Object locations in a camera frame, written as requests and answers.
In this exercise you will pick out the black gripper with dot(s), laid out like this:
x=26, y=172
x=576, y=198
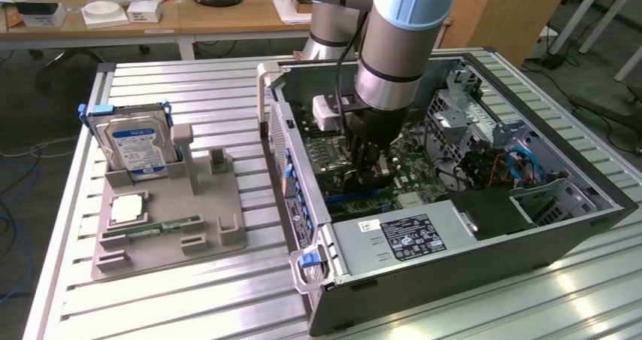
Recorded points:
x=377, y=129

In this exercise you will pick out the hard disk with blue caddy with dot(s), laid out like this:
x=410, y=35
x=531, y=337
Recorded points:
x=133, y=148

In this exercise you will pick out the black power connector bundle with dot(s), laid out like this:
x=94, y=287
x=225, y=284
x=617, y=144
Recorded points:
x=477, y=167

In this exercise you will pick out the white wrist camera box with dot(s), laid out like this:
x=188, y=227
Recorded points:
x=326, y=114

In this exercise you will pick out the black intrusion switch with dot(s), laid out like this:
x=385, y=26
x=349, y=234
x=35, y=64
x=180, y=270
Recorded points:
x=289, y=123

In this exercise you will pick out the green Dell motherboard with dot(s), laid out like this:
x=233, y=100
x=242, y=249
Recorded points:
x=417, y=170

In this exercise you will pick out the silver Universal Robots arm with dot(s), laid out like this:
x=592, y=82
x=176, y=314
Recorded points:
x=397, y=46

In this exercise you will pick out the gray power supply with label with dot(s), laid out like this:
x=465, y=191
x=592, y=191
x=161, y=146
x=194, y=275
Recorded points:
x=361, y=249

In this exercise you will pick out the white socket box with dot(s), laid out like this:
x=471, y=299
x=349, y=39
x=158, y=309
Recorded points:
x=543, y=46

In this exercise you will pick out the green RAM stick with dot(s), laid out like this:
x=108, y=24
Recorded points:
x=166, y=226

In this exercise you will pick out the perforated metal drive cage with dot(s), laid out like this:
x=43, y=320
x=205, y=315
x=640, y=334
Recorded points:
x=452, y=110

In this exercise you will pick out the white booklet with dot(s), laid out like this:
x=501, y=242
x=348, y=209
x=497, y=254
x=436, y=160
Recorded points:
x=286, y=13

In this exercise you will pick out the wooden desk white frame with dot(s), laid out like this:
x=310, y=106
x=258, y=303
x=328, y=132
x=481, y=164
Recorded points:
x=75, y=33
x=226, y=16

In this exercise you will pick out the black and gray PC case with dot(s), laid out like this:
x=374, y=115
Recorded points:
x=452, y=280

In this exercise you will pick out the white table frame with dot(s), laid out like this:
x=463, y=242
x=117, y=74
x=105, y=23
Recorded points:
x=579, y=16

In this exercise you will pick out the small brown cardboard box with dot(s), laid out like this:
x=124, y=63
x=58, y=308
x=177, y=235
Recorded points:
x=302, y=6

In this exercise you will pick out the gray metal disk bay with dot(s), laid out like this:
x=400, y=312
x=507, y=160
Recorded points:
x=552, y=201

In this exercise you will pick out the blue slot retention clip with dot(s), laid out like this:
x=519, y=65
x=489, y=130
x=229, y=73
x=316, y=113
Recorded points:
x=289, y=170
x=310, y=230
x=297, y=191
x=288, y=155
x=304, y=212

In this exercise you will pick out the silver chipset heat sink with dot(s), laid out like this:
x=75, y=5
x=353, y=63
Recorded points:
x=410, y=200

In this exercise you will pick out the small white cardboard box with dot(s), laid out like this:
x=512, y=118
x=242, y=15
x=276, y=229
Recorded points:
x=145, y=13

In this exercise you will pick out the blue expansion slot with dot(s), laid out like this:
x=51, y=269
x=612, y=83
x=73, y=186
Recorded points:
x=346, y=199

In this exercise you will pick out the gray 3D-printed parts rack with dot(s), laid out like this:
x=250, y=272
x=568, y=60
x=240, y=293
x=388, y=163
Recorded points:
x=201, y=197

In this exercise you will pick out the silver CPU chip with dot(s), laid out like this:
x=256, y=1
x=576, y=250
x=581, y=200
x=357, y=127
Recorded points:
x=126, y=210

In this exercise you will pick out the black power adapter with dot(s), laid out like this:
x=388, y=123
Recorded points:
x=556, y=61

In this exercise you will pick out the metal CPU socket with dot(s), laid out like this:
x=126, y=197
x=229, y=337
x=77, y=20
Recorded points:
x=334, y=153

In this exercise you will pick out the white box with black top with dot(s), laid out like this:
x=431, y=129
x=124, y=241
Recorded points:
x=43, y=18

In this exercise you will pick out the wooden cabinet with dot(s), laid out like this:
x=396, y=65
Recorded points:
x=503, y=16

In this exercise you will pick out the white box with round rim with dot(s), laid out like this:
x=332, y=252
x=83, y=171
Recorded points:
x=103, y=14

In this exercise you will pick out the black wheeled chair base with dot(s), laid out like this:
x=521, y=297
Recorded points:
x=66, y=59

